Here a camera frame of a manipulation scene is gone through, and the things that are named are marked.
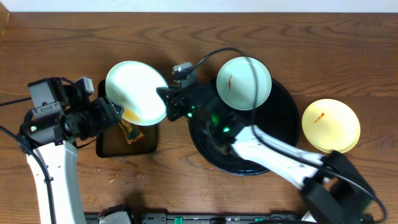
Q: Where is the orange green sponge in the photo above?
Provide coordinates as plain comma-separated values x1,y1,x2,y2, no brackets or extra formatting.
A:
119,108,144,144

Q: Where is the pale green plate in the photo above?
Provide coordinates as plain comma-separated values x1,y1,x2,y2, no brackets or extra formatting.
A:
216,57,272,110
105,61,168,126

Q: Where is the yellow plate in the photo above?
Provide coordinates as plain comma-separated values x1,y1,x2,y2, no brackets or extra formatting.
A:
302,99,361,153

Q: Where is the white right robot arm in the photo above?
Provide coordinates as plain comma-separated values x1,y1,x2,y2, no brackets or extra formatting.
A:
156,83,377,223

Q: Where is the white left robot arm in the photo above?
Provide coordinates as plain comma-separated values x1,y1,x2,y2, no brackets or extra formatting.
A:
19,96,124,223

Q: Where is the round black tray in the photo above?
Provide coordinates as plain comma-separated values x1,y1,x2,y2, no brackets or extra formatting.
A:
188,78,300,175

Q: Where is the rectangular black water tray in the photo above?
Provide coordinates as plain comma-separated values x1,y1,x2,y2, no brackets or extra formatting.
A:
95,79,158,159

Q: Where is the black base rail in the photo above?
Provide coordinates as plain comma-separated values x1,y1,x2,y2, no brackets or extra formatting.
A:
83,212,302,224

